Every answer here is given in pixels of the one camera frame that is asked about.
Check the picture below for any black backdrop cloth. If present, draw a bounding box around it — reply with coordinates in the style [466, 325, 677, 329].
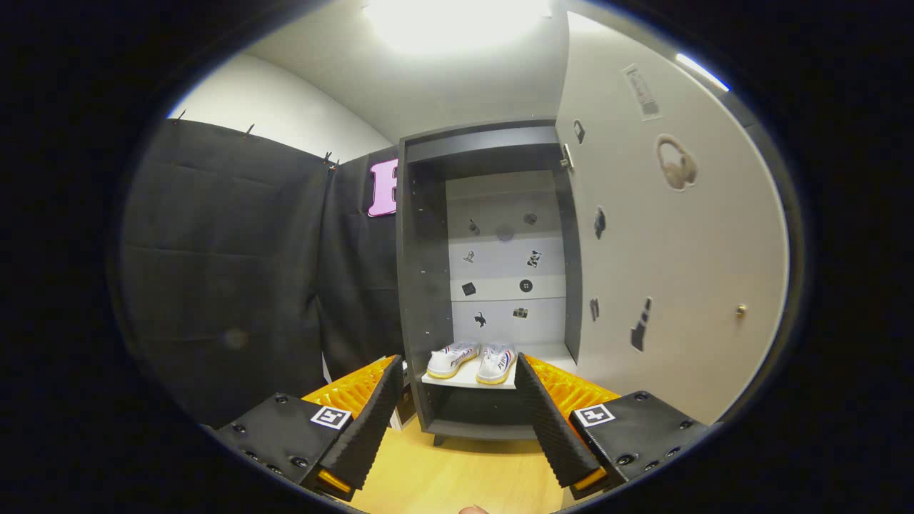
[118, 118, 404, 429]

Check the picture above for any beige shoe cabinet door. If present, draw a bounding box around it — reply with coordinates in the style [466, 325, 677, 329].
[555, 11, 790, 427]

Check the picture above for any white canvas shoe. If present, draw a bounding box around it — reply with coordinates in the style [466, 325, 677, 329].
[426, 341, 481, 380]
[476, 343, 518, 386]

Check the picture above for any large ceiling light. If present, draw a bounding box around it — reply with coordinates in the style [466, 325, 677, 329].
[363, 0, 554, 54]

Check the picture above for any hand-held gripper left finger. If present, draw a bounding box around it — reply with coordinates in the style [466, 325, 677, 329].
[207, 354, 405, 502]

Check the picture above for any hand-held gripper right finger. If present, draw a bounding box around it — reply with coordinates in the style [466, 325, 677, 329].
[514, 352, 715, 502]

